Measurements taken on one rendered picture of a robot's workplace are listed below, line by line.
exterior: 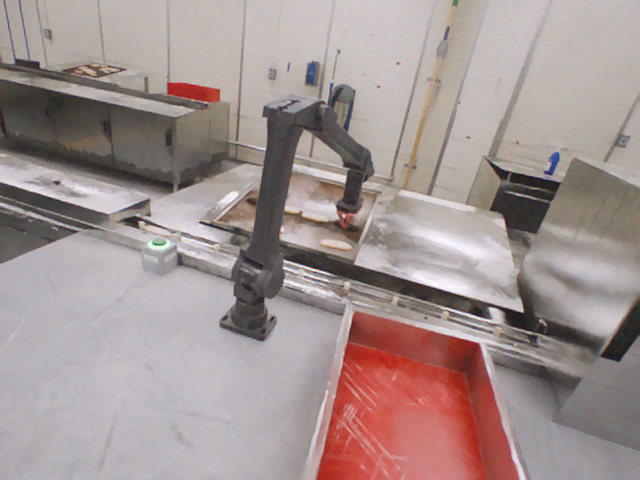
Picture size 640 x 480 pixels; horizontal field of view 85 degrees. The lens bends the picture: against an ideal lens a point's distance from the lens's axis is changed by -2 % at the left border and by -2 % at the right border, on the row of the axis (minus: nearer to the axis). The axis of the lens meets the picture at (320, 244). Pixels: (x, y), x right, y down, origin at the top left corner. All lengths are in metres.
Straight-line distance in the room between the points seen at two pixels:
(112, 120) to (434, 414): 3.88
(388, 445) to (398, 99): 4.16
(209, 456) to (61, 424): 0.25
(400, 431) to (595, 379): 0.39
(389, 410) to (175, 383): 0.42
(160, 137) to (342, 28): 2.41
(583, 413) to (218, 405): 0.73
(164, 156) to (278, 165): 3.16
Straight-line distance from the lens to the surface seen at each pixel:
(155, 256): 1.06
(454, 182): 4.40
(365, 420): 0.76
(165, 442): 0.71
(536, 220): 2.75
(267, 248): 0.78
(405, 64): 4.59
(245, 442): 0.70
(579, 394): 0.92
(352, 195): 1.17
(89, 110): 4.37
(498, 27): 4.34
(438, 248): 1.28
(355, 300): 0.97
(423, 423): 0.80
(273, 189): 0.74
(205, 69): 5.44
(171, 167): 3.83
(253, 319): 0.85
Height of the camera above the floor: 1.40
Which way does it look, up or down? 26 degrees down
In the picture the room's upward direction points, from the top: 10 degrees clockwise
